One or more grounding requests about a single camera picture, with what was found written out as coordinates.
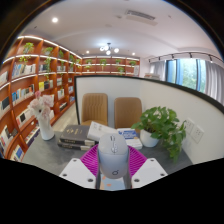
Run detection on white book with blue cover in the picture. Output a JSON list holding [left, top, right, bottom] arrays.
[[116, 127, 144, 150]]

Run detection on ceiling air vent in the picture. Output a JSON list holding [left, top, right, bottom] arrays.
[[124, 9, 158, 26]]

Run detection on white vase with pink flowers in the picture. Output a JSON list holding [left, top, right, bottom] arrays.
[[27, 90, 56, 141]]

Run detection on orange wooden shelf unit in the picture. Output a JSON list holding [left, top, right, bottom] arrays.
[[0, 34, 141, 163]]

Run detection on white computer mouse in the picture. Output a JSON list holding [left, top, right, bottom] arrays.
[[97, 133, 130, 180]]

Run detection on tan upholstered chair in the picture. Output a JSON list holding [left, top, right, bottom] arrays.
[[81, 92, 109, 127], [113, 96, 143, 130]]

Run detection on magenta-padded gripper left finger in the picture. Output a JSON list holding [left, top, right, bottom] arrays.
[[58, 143, 101, 190]]

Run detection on recessed ceiling spotlights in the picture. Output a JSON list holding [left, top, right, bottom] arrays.
[[50, 16, 137, 57]]

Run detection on thick dark hardcover book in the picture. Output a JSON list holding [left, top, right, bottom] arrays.
[[59, 124, 98, 147]]

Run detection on green plant in white pot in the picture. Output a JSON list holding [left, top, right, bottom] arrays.
[[130, 106, 187, 163]]

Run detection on white curtain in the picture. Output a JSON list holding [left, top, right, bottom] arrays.
[[149, 59, 167, 81], [204, 59, 224, 104]]

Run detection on window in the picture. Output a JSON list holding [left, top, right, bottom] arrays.
[[165, 58, 208, 94]]

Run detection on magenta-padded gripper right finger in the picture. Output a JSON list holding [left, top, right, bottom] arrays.
[[127, 144, 169, 190]]

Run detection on black multi-bulb ceiling lamp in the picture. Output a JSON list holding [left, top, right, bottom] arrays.
[[98, 42, 120, 56]]

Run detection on thin dark hardcover book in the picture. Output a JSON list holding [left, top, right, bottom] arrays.
[[57, 139, 96, 152]]

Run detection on black ceiling track light rail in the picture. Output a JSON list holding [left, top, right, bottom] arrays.
[[148, 51, 224, 66]]

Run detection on white wall socket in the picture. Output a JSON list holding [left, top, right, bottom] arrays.
[[191, 124, 205, 144], [184, 117, 195, 135]]

